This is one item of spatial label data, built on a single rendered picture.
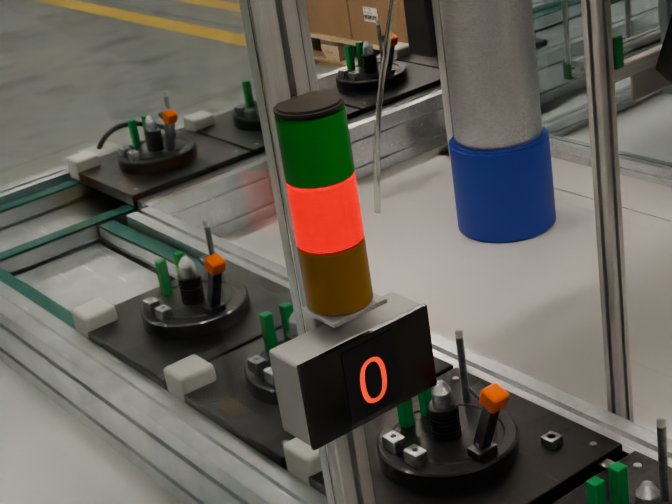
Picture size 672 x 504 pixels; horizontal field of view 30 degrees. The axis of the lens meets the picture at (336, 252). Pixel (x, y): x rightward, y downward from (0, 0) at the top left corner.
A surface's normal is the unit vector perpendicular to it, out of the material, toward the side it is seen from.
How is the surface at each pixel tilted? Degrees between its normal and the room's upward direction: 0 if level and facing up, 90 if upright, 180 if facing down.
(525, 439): 0
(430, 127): 90
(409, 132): 90
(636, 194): 0
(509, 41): 90
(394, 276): 0
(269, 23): 90
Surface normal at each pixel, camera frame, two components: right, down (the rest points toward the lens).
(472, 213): -0.75, 0.36
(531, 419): -0.14, -0.90
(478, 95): -0.46, 0.42
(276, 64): 0.60, 0.25
